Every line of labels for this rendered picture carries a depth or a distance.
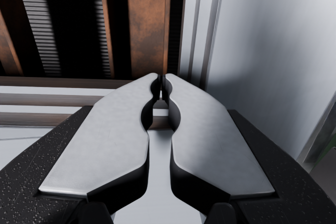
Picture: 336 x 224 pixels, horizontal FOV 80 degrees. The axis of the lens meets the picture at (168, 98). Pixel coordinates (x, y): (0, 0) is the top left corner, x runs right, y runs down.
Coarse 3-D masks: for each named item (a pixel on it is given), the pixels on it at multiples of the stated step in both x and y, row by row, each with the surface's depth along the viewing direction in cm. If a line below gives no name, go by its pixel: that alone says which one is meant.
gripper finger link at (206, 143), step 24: (168, 96) 11; (192, 96) 9; (168, 120) 10; (192, 120) 8; (216, 120) 8; (192, 144) 7; (216, 144) 7; (240, 144) 7; (192, 168) 6; (216, 168) 6; (240, 168) 6; (192, 192) 6; (216, 192) 6; (240, 192) 5; (264, 192) 5
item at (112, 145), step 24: (120, 96) 9; (144, 96) 9; (96, 120) 8; (120, 120) 8; (144, 120) 9; (72, 144) 7; (96, 144) 7; (120, 144) 7; (144, 144) 7; (72, 168) 6; (96, 168) 6; (120, 168) 6; (144, 168) 6; (48, 192) 5; (72, 192) 5; (96, 192) 5; (120, 192) 6; (144, 192) 7
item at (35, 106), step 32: (192, 0) 14; (192, 32) 15; (192, 64) 14; (0, 96) 17; (32, 96) 17; (64, 96) 17; (96, 96) 18; (160, 96) 18; (0, 128) 15; (32, 128) 15; (160, 128) 15
